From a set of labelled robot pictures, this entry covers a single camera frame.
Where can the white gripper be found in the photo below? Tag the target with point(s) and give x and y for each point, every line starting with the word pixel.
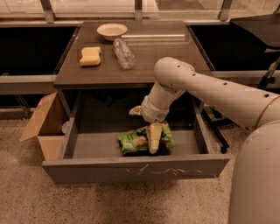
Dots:
pixel 152 110

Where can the green rice chip bag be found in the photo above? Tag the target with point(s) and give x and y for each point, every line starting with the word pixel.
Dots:
pixel 135 142

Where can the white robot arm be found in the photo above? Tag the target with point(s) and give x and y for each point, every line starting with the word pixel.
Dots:
pixel 255 191

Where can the grey open drawer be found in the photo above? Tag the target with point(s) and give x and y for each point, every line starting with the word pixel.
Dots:
pixel 91 151

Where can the grey counter cabinet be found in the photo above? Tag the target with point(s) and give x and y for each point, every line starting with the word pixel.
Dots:
pixel 107 88

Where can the clear plastic water bottle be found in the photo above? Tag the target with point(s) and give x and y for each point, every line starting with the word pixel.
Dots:
pixel 123 53

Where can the yellow sponge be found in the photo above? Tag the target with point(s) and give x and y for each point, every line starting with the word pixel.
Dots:
pixel 90 56

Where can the white bowl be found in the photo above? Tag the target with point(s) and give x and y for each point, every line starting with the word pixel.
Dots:
pixel 111 31

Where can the cardboard box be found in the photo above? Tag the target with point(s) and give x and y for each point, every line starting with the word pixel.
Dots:
pixel 46 125

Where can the black stand frame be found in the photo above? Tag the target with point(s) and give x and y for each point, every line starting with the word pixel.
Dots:
pixel 267 79

